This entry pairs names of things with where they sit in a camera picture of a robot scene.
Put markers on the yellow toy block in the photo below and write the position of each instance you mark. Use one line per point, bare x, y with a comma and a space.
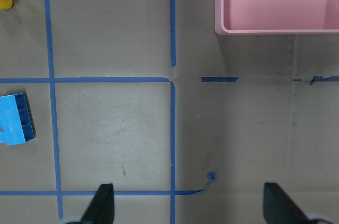
6, 4

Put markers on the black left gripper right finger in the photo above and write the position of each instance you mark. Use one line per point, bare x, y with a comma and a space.
278, 207

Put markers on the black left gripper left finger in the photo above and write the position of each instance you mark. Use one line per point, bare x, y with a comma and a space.
101, 208

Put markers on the blue toy block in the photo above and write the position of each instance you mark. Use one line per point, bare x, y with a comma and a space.
16, 125

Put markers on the pink plastic box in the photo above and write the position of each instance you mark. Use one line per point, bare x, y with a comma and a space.
250, 17

